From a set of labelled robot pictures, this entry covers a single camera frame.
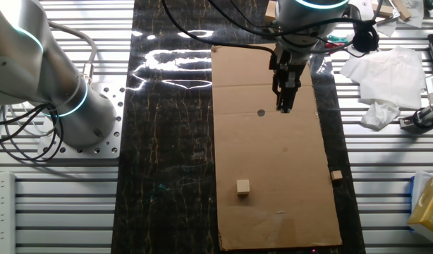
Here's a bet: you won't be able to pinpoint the black marble pattern mat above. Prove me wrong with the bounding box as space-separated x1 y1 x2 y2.
110 0 367 254

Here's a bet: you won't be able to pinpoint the crumpled white tissue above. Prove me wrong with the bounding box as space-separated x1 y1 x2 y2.
360 100 401 131

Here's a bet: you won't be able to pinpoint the rectangular wooden block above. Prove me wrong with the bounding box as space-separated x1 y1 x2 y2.
371 2 394 19

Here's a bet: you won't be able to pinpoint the long wooden bar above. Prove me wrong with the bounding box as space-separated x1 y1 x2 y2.
392 0 413 21

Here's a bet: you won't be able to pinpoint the large flat white tissue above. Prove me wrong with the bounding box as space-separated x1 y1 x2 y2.
339 45 428 109

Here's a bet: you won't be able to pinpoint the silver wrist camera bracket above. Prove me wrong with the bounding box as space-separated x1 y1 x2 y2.
346 0 376 23

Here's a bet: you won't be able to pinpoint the small white tissue sheet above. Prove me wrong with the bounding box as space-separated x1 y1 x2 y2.
345 33 358 59

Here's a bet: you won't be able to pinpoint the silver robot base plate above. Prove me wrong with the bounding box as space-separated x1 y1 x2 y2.
37 83 126 159

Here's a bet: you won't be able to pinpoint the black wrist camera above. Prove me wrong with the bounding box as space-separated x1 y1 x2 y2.
352 20 379 54

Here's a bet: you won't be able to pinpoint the metal tray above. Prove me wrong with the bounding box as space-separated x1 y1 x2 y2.
373 0 401 23

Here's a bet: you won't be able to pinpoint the large wooden block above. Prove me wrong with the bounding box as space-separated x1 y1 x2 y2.
264 0 279 23

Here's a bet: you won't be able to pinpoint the yellow tissue box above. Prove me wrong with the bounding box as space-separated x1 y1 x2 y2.
406 175 433 248

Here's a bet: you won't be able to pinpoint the white power strip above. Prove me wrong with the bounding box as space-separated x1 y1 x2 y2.
0 171 16 254

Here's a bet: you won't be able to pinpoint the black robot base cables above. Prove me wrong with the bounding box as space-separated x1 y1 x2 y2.
0 102 65 163

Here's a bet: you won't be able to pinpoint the grey cable with metal connector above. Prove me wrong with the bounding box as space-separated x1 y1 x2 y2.
47 20 97 86

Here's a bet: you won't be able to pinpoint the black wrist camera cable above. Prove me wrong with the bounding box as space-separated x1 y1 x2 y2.
161 0 379 59

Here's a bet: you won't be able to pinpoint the brown cardboard sheet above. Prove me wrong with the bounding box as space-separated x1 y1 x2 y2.
211 42 343 252

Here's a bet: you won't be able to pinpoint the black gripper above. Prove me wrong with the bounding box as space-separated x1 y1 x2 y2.
268 47 311 114

